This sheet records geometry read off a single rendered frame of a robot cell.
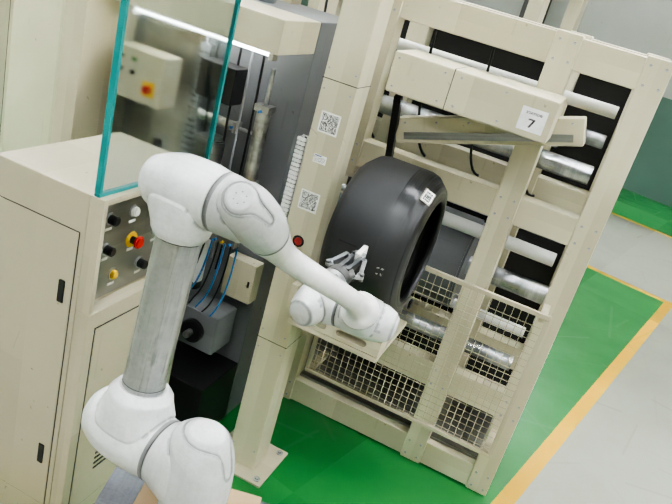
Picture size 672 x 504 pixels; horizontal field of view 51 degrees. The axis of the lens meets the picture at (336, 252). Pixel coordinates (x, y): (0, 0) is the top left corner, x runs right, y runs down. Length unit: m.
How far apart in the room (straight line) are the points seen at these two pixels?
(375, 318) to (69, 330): 0.96
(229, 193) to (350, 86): 1.13
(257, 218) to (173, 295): 0.30
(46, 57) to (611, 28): 8.28
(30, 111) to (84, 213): 3.41
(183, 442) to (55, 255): 0.82
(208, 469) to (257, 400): 1.35
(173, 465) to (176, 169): 0.64
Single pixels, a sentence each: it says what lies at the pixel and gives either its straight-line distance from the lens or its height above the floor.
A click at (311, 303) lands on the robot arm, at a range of 1.86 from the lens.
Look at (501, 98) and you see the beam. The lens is 2.55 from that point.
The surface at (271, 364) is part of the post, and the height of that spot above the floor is 0.53.
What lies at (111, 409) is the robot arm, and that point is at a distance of 1.70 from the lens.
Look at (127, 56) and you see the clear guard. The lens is 1.98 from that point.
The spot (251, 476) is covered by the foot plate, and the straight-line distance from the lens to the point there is 3.10.
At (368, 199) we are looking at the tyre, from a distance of 2.31.
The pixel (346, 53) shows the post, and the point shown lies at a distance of 2.42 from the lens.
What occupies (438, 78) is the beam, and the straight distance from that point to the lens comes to 2.60.
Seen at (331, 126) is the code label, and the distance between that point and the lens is 2.46.
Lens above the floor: 2.04
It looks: 22 degrees down
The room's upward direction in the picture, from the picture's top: 16 degrees clockwise
